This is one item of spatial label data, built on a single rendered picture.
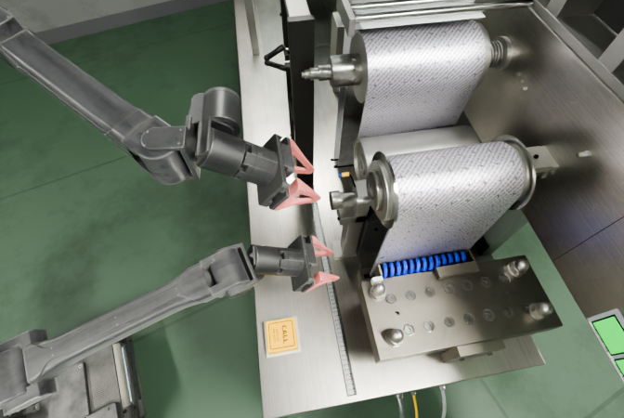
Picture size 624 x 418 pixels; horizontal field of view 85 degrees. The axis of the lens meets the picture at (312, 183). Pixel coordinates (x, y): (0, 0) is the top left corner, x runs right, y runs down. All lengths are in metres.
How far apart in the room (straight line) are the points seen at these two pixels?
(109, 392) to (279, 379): 0.97
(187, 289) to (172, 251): 1.45
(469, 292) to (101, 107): 0.78
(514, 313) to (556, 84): 0.47
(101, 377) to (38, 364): 1.02
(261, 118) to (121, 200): 1.36
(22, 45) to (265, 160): 0.43
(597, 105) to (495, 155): 0.16
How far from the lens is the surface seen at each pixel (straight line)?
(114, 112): 0.55
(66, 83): 0.63
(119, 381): 1.73
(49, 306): 2.28
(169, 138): 0.48
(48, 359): 0.75
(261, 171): 0.49
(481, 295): 0.87
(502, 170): 0.69
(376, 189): 0.62
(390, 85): 0.71
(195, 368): 1.88
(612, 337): 0.79
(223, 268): 0.63
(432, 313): 0.82
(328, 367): 0.89
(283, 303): 0.92
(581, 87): 0.73
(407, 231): 0.70
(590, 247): 0.77
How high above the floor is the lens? 1.79
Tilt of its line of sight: 56 degrees down
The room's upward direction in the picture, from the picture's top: straight up
